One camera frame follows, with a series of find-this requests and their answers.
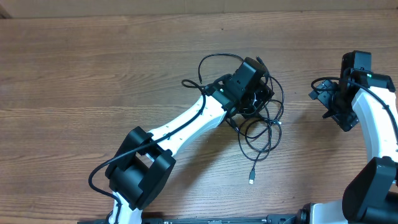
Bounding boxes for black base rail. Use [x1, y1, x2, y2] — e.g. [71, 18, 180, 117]
[77, 213, 312, 224]

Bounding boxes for black usb cables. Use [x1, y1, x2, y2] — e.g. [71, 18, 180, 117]
[197, 53, 285, 185]

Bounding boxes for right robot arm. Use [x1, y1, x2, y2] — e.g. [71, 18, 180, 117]
[290, 50, 397, 223]

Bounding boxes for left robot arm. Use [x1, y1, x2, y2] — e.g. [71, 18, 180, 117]
[105, 57, 274, 223]

